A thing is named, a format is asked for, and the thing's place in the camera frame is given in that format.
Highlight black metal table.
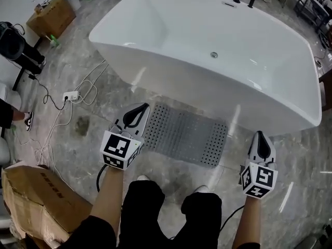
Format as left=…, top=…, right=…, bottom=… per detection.
left=294, top=0, right=330, bottom=34

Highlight person's right forearm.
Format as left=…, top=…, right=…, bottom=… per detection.
left=233, top=195, right=261, bottom=246

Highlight person's left forearm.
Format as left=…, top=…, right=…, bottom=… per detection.
left=90, top=164, right=126, bottom=233

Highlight brown wooden desk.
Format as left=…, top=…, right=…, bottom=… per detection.
left=318, top=68, right=332, bottom=111

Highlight person's black trousers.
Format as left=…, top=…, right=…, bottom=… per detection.
left=119, top=180, right=223, bottom=249

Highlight white power strip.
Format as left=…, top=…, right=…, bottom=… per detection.
left=63, top=91, right=80, bottom=102

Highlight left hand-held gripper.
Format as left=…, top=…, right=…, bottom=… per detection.
left=100, top=102, right=151, bottom=170

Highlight white bathtub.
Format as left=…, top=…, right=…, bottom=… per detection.
left=88, top=0, right=323, bottom=137

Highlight grey perforated bath mat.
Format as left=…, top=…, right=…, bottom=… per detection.
left=142, top=102, right=229, bottom=169

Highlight small cardboard box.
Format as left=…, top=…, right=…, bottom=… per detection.
left=25, top=0, right=77, bottom=39

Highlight white toilet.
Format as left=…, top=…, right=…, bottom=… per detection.
left=0, top=80, right=23, bottom=109

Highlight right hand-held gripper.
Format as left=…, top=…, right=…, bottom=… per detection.
left=240, top=130, right=279, bottom=199

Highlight white rounded fixture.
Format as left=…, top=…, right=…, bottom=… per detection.
left=0, top=136, right=11, bottom=165

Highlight large crumpled cardboard box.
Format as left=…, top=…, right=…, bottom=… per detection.
left=1, top=164, right=93, bottom=246

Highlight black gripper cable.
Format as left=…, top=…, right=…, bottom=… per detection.
left=219, top=205, right=245, bottom=231
left=96, top=164, right=108, bottom=193

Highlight black power cable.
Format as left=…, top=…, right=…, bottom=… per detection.
left=24, top=68, right=68, bottom=111

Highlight chrome faucet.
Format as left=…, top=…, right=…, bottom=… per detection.
left=35, top=0, right=53, bottom=13

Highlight white power cable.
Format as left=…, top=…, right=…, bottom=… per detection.
left=35, top=60, right=109, bottom=171

